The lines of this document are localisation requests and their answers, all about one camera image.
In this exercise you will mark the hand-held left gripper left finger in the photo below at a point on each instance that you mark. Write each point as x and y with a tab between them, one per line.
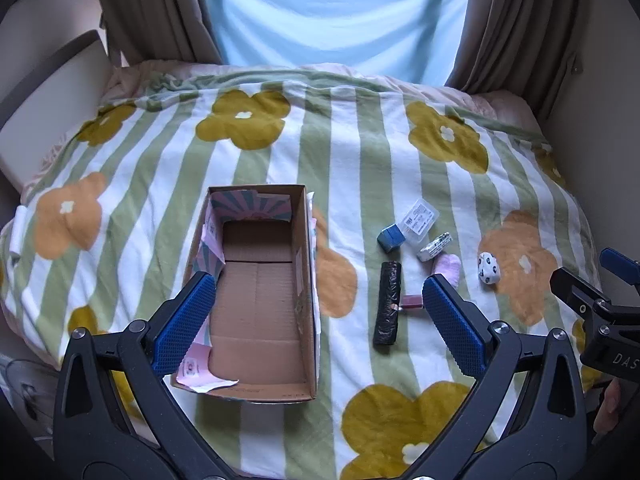
182	320

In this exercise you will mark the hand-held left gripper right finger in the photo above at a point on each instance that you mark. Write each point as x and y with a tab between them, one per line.
452	322

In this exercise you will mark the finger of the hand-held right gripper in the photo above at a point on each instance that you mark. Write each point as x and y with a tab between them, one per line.
575	285
620	262

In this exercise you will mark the pink towel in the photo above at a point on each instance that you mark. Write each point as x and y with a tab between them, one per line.
447	267

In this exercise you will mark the black-white patterned packet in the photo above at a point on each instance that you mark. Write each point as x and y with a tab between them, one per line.
434	246

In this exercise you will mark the brown cardboard box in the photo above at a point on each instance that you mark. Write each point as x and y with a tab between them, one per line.
260	305

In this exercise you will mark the clear labelled plastic case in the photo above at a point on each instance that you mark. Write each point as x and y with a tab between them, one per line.
417	227

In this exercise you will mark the small blue box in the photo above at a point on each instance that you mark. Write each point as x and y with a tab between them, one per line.
391	237

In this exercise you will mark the person's right hand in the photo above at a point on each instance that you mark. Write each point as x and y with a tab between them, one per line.
607	405

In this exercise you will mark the small red-brown block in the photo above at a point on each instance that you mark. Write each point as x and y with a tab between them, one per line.
411	302

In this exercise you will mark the electric fan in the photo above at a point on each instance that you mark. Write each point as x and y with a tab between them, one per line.
27	395

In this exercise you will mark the white cloth roll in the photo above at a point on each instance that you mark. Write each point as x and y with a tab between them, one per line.
20	227

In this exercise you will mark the flowered striped blanket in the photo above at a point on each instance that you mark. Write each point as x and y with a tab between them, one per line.
365	150

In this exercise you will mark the white bedside board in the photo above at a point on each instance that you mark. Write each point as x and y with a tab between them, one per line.
45	105

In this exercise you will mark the brown curtain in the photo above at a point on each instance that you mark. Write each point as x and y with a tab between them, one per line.
150	10
520	25

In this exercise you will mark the light blue sheer curtain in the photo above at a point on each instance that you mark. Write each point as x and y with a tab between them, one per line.
330	10

